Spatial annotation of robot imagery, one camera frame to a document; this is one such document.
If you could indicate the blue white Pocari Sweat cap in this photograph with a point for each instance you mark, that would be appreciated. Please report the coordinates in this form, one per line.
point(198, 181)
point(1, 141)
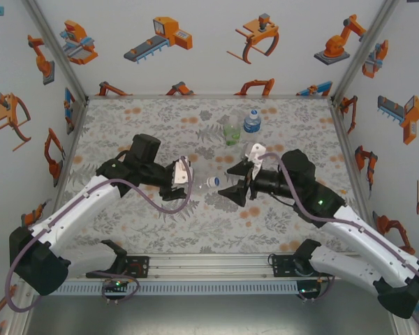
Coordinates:
point(213, 181)

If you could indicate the small circuit board green light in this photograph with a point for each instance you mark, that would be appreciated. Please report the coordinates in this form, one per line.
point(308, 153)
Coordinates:
point(309, 290)
point(116, 284)

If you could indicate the clear bottle with green label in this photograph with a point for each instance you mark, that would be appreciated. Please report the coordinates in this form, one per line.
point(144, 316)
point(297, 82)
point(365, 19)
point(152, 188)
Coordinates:
point(231, 132)

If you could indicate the clear bottle with blue label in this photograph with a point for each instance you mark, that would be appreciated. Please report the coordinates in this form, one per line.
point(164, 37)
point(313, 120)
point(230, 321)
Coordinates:
point(252, 125)

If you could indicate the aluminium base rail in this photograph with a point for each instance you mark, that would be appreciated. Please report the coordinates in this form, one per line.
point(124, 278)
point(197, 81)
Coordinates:
point(209, 267)

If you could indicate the aluminium frame post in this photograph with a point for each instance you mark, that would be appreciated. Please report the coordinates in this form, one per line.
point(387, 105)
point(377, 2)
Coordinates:
point(24, 319)
point(363, 45)
point(403, 326)
point(56, 45)

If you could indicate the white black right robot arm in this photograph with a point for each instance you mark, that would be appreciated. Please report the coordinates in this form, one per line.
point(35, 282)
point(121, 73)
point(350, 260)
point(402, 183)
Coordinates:
point(356, 237)

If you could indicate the clear bottle without label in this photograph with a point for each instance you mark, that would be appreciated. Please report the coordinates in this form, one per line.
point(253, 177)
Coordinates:
point(199, 183)

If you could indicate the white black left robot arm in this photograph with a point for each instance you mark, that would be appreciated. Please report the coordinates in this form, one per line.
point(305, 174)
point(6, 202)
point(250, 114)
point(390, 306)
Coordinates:
point(80, 209)

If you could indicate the aluminium frame bar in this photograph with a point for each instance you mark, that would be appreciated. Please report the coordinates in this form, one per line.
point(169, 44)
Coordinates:
point(72, 146)
point(209, 96)
point(346, 143)

